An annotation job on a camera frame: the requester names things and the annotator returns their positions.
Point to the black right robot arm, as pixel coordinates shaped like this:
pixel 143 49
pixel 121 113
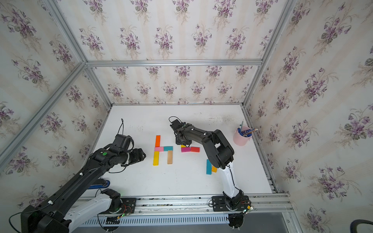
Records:
pixel 219 153

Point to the magenta block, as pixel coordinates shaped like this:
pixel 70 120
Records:
pixel 186 149

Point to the red block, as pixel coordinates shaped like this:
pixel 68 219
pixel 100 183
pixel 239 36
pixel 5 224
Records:
pixel 195 149

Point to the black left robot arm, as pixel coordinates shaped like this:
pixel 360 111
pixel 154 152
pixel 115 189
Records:
pixel 54 216

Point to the teal block group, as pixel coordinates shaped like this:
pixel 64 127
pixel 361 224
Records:
pixel 168 148
pixel 208 168

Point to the blue object behind arm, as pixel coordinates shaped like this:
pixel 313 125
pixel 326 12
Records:
pixel 100 184

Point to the pink pen cup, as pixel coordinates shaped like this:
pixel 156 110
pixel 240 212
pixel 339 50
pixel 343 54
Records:
pixel 239 139

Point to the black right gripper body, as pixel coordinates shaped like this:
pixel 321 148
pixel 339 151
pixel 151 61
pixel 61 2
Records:
pixel 178 141

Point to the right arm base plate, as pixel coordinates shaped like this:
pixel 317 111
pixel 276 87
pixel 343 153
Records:
pixel 238 203

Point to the white vent grille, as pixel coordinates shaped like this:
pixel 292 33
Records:
pixel 165 220

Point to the aluminium front rail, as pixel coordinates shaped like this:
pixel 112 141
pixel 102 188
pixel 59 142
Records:
pixel 175 205

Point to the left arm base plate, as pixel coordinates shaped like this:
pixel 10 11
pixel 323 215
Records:
pixel 125 206

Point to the natural wood block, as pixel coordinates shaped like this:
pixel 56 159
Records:
pixel 170 157

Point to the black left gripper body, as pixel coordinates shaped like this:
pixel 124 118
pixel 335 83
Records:
pixel 134 157

